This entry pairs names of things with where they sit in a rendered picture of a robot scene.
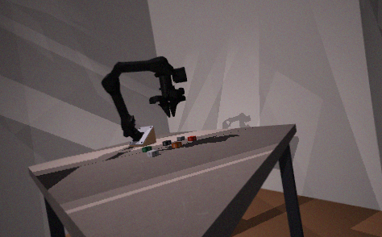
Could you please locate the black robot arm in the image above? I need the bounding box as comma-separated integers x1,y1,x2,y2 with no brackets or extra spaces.
101,56,187,141

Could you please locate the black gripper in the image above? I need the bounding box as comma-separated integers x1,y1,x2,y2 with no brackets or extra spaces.
149,83,186,118

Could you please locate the green block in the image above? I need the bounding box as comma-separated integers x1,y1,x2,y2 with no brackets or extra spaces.
142,146,152,152

